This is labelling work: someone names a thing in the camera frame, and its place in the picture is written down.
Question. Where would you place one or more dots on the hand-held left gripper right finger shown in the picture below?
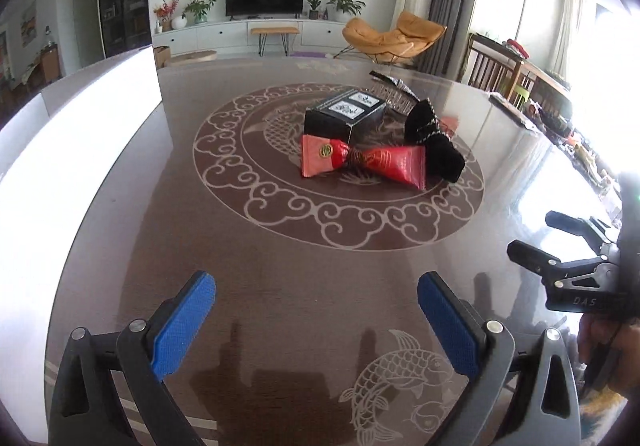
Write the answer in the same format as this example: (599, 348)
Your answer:
(450, 326)

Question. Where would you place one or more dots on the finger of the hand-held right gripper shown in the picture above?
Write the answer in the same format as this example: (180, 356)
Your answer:
(595, 233)
(555, 271)

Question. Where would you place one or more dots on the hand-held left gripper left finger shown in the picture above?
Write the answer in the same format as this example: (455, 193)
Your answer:
(182, 326)

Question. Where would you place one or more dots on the dark wooden desktop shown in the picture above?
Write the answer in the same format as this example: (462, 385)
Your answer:
(300, 286)

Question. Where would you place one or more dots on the person's right hand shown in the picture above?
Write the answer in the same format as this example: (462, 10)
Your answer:
(592, 341)

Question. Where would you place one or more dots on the cluttered wooden side table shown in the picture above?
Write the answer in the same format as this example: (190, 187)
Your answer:
(555, 101)

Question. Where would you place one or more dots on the black sock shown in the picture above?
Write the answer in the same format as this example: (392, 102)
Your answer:
(442, 156)

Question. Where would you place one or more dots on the red candy-shaped packet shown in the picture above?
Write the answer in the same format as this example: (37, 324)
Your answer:
(390, 163)

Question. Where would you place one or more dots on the small red packet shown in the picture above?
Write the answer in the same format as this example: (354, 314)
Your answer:
(450, 123)

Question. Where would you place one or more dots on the wooden dining chair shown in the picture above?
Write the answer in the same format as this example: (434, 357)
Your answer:
(492, 66)

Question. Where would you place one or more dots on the sheer white window curtain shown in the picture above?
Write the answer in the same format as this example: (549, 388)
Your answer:
(570, 21)

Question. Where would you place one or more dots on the black box with white labels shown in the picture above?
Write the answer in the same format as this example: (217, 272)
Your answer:
(330, 126)

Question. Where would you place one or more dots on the cardboard box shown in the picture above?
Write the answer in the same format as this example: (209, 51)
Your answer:
(161, 57)

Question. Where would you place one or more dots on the white television cabinet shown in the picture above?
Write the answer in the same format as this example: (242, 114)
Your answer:
(220, 36)

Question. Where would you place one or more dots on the small wooden side cabinet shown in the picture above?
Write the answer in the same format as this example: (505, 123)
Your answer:
(50, 63)

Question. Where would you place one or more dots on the orange lounge chair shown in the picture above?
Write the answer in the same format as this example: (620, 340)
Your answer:
(370, 33)

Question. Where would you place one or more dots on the white round vase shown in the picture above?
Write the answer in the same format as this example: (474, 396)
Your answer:
(179, 23)

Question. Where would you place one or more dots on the wooden bench with metal legs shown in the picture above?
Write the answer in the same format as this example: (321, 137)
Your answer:
(274, 30)

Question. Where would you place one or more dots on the red flower plant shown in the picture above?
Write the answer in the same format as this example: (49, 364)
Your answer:
(165, 8)

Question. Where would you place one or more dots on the green potted plant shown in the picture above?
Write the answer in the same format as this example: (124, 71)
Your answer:
(200, 6)

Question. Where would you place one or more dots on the large leafy potted plant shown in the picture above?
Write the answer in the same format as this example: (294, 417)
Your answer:
(345, 3)

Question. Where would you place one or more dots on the small potted plant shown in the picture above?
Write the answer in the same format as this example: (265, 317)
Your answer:
(313, 5)

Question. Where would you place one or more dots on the framed wall picture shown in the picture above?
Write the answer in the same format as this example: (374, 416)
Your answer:
(29, 23)

